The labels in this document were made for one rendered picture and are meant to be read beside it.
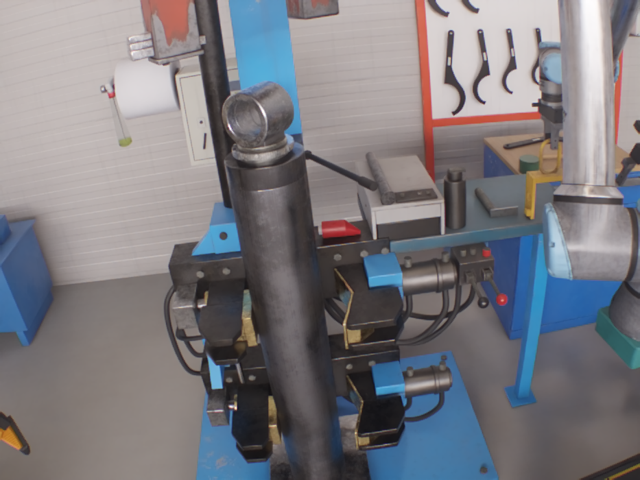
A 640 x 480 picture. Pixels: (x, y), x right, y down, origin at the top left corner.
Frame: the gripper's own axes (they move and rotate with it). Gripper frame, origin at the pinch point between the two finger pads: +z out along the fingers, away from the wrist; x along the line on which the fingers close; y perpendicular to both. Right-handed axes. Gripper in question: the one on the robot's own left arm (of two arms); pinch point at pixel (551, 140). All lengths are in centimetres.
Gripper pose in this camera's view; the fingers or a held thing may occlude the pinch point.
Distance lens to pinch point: 194.4
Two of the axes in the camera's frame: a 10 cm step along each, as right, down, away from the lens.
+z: 1.0, 8.7, 4.8
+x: 0.8, 4.7, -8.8
